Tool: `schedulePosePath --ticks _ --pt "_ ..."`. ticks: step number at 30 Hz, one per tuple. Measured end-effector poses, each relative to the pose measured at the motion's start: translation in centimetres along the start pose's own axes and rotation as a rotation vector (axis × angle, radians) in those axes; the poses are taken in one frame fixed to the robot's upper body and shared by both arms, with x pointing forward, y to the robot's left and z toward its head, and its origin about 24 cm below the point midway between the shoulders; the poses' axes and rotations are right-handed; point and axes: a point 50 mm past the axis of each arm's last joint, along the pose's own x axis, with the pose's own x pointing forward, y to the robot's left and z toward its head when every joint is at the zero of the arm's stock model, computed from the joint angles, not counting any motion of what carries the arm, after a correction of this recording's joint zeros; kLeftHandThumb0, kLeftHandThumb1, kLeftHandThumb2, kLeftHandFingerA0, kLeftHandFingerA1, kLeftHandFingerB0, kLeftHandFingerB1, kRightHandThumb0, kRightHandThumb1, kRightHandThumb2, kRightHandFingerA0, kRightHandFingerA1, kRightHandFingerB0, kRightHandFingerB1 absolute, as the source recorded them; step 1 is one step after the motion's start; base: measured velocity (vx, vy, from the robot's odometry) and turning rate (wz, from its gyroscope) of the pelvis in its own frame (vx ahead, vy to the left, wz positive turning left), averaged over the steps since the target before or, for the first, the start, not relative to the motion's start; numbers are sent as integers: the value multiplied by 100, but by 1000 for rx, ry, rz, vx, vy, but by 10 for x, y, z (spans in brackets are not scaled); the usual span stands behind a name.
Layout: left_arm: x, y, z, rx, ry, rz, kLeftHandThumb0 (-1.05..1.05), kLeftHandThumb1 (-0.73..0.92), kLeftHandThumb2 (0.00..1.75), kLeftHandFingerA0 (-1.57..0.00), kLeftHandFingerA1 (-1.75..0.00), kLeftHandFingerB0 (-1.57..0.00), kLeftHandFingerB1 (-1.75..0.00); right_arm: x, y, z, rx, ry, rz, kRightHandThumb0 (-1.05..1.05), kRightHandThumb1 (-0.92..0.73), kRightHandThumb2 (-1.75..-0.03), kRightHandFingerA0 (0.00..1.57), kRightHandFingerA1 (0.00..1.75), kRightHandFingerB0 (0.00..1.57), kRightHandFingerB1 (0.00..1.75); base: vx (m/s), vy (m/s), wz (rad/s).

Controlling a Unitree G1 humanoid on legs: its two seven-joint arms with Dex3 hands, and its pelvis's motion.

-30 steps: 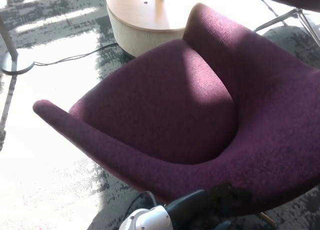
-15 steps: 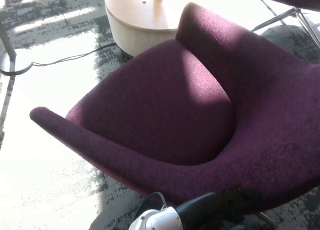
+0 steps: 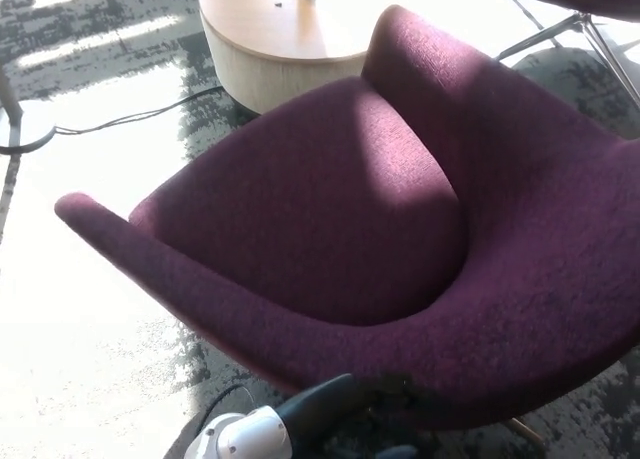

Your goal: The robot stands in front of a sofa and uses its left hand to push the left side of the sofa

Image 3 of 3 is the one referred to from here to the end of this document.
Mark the purple fabric armchair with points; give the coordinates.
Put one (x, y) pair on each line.
(350, 229)

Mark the floor lamp base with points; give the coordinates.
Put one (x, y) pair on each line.
(13, 106)

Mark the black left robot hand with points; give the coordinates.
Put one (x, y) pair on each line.
(345, 419)

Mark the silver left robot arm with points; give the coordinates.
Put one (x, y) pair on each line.
(245, 436)

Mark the round wooden side table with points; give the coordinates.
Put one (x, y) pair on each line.
(280, 34)

